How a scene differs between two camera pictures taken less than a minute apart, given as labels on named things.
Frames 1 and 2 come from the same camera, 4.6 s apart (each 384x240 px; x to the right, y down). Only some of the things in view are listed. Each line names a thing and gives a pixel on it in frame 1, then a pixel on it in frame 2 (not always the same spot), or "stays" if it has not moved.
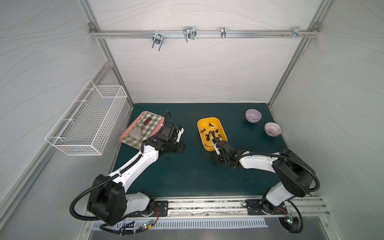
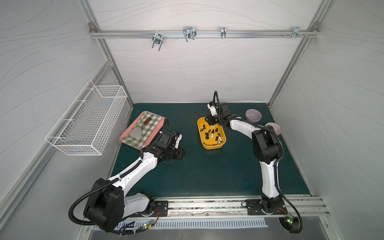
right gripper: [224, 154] to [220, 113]
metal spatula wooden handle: [136, 133] stays
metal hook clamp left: [158, 38] stays
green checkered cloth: [147, 130] stays
